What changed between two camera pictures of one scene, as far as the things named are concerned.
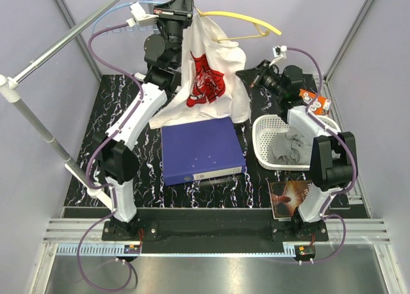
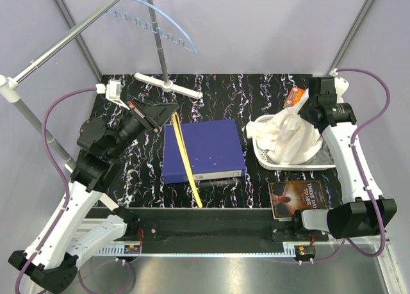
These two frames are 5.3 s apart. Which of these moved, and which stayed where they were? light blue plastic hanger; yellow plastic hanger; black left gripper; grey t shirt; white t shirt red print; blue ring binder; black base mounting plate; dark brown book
Moved: black left gripper; light blue plastic hanger; grey t shirt; yellow plastic hanger; white t shirt red print
Stayed: black base mounting plate; dark brown book; blue ring binder
